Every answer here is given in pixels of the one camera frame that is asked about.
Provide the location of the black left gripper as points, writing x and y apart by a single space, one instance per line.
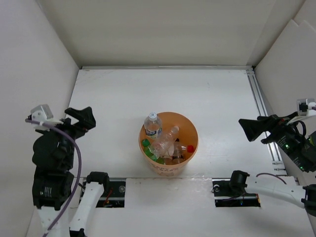
86 119

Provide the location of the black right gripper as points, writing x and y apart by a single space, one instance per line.
252 128

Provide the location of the clear bottle blue yellow label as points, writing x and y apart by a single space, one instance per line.
153 125

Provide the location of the clear bottle red label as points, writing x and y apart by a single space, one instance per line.
190 149

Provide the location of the clear bottle black cap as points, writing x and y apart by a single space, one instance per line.
178 152

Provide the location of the clear crushed unlabelled bottle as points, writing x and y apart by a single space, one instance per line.
161 145

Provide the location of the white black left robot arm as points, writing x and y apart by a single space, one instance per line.
58 162

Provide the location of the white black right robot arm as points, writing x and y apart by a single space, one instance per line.
238 179

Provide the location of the orange plastic bin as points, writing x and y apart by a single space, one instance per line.
187 135

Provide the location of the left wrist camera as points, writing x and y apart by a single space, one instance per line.
43 114

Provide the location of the side aluminium rail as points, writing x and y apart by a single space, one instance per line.
286 138

